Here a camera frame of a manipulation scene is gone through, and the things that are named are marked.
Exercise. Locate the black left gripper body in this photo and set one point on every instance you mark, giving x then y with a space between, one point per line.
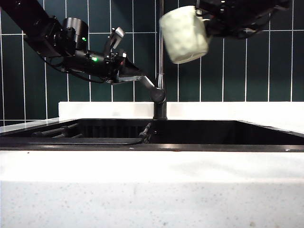
115 64

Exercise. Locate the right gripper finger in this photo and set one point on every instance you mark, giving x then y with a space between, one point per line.
203 13
215 28

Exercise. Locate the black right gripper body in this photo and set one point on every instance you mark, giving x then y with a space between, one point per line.
225 14

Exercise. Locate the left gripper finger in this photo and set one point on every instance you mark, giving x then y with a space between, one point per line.
128 78
131 70

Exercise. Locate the pale green dimpled mug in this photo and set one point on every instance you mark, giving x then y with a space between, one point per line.
185 35

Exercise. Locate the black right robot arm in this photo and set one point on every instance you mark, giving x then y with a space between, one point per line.
261 12

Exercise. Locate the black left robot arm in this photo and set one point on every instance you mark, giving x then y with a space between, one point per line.
40 31

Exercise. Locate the dark metal faucet spout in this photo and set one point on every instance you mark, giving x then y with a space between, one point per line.
162 95

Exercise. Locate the black sink drain rack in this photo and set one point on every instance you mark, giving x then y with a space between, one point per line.
71 141

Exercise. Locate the black kitchen sink basin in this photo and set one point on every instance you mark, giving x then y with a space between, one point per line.
213 134

